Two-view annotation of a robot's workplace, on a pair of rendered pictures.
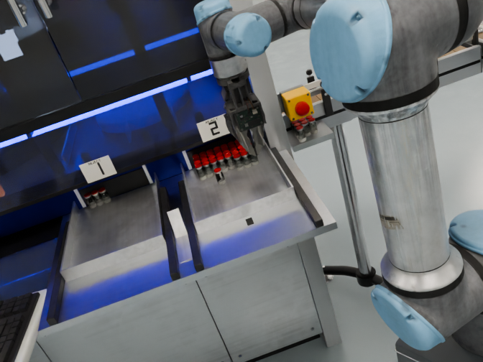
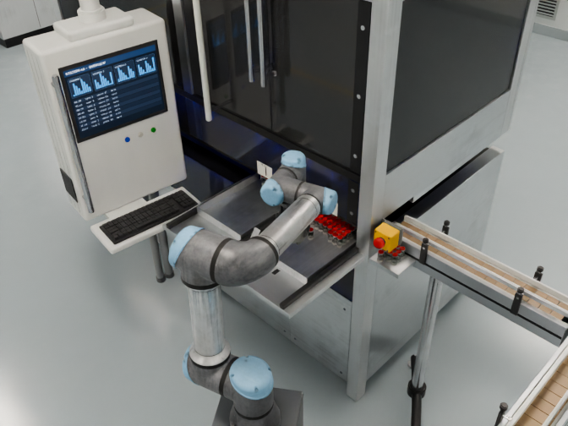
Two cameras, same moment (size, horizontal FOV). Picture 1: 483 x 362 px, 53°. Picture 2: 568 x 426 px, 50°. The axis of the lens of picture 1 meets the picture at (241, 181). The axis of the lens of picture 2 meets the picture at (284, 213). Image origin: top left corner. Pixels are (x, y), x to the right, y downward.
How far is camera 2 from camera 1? 1.46 m
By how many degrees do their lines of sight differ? 40
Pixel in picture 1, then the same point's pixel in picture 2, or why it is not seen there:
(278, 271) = (334, 318)
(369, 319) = (389, 412)
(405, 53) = (182, 267)
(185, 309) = not seen: hidden behind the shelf
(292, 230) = (273, 296)
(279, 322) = (324, 346)
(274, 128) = (362, 237)
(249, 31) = (266, 193)
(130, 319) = not seen: hidden behind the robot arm
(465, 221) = (251, 360)
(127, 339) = not seen: hidden behind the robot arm
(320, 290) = (354, 357)
